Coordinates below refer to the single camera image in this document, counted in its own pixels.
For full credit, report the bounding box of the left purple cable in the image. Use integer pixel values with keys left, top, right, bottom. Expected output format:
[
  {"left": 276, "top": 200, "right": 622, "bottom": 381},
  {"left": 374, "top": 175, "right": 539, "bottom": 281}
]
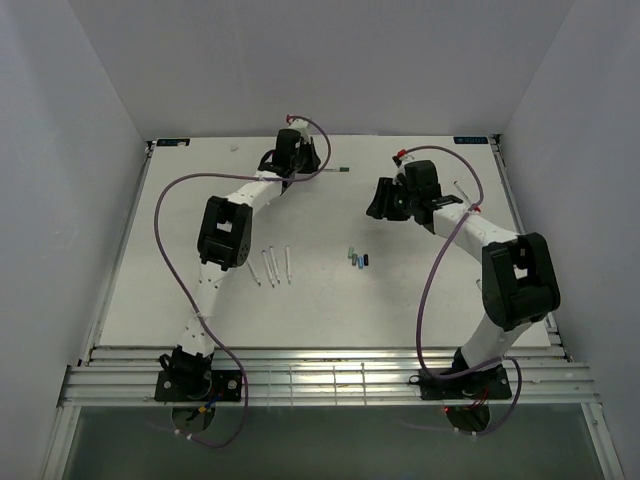
[{"left": 154, "top": 117, "right": 332, "bottom": 449}]

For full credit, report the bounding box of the teal capped marker pen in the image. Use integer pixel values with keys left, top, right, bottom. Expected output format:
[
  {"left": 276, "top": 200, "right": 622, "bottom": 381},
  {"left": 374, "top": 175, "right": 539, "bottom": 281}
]
[{"left": 284, "top": 245, "right": 292, "bottom": 285}]

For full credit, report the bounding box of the right blue corner label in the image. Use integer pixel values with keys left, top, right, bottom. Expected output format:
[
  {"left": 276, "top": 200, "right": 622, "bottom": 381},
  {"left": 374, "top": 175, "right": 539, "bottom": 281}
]
[{"left": 453, "top": 136, "right": 489, "bottom": 145}]

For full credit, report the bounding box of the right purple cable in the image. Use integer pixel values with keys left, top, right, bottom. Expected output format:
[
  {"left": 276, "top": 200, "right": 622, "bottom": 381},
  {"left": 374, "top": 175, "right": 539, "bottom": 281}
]
[{"left": 399, "top": 145, "right": 524, "bottom": 437}]

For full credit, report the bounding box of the purple cable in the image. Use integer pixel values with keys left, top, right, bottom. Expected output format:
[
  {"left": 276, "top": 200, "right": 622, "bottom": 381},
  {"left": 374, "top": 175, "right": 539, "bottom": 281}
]
[
  {"left": 399, "top": 145, "right": 524, "bottom": 437},
  {"left": 154, "top": 117, "right": 332, "bottom": 449}
]

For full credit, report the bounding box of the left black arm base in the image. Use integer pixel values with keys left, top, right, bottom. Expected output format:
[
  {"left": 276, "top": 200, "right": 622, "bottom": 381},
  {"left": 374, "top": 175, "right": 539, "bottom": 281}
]
[{"left": 153, "top": 358, "right": 243, "bottom": 403}]

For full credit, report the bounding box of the blue capped marker pen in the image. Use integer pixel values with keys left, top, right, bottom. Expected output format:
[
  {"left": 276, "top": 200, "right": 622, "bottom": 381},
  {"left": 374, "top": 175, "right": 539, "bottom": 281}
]
[{"left": 261, "top": 250, "right": 276, "bottom": 288}]

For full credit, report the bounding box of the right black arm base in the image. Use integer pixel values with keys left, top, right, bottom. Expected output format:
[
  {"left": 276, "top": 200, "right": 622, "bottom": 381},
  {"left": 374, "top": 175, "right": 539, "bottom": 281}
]
[{"left": 408, "top": 366, "right": 512, "bottom": 401}]

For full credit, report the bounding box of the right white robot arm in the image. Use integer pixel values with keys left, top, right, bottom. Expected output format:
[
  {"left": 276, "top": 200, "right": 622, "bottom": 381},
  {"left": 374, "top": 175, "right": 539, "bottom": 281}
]
[{"left": 366, "top": 156, "right": 561, "bottom": 399}]

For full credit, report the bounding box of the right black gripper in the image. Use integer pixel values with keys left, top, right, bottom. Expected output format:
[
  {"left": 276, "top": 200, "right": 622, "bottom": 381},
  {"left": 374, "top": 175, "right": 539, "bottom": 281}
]
[{"left": 366, "top": 177, "right": 418, "bottom": 222}]

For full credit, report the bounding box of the blue corner label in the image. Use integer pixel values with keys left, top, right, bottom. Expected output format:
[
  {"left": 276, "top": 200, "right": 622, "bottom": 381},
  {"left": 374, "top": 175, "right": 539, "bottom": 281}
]
[
  {"left": 453, "top": 136, "right": 489, "bottom": 145},
  {"left": 155, "top": 138, "right": 191, "bottom": 148}
]

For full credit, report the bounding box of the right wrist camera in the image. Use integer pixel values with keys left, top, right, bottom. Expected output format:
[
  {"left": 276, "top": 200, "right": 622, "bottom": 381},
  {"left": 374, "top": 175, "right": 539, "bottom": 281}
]
[{"left": 392, "top": 149, "right": 415, "bottom": 184}]

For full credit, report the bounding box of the black capped marker pen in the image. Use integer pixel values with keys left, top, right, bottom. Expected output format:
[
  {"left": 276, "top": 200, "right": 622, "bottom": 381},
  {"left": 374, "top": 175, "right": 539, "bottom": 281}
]
[{"left": 247, "top": 260, "right": 262, "bottom": 286}]

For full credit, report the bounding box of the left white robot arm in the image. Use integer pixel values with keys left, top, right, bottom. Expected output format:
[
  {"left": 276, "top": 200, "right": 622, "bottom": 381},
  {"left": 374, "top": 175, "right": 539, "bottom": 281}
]
[{"left": 153, "top": 118, "right": 326, "bottom": 402}]

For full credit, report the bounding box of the left blue corner label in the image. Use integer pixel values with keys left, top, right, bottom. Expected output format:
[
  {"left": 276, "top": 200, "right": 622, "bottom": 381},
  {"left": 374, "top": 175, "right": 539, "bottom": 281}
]
[{"left": 155, "top": 138, "right": 191, "bottom": 148}]

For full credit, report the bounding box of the grey capped marker pen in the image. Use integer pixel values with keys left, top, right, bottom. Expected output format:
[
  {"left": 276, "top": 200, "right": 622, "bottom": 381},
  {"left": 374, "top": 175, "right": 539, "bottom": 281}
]
[{"left": 268, "top": 246, "right": 281, "bottom": 284}]

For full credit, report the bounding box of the red capped marker pen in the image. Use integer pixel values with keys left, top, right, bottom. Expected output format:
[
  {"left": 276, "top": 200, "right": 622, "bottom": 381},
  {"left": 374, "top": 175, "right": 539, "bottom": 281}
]
[{"left": 453, "top": 181, "right": 481, "bottom": 214}]

